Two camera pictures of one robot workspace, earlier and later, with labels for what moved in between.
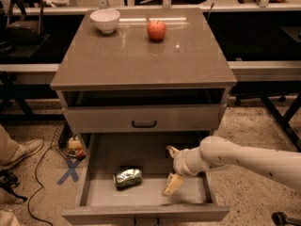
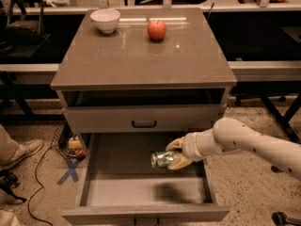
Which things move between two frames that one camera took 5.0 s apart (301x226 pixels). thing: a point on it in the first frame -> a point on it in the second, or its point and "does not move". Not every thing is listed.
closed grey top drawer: (144, 119) does not move
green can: (127, 178) -> (161, 159)
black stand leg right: (283, 121) does not move
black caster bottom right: (279, 218) does not move
